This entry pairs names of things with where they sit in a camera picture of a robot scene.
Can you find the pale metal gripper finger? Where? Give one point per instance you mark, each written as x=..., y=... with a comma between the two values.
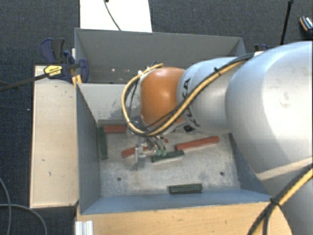
x=136, y=159
x=142, y=161

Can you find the red-brown flat block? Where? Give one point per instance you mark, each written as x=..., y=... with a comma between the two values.
x=115, y=129
x=127, y=152
x=198, y=143

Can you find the dark green flat block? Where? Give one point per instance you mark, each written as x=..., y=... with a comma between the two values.
x=103, y=143
x=171, y=156
x=185, y=189

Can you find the grey metal bin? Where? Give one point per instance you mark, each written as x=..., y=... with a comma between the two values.
x=185, y=175

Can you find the pale wood board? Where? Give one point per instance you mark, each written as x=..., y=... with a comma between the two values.
x=53, y=143

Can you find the black cylinder on white bracket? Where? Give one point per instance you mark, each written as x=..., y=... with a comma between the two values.
x=188, y=128

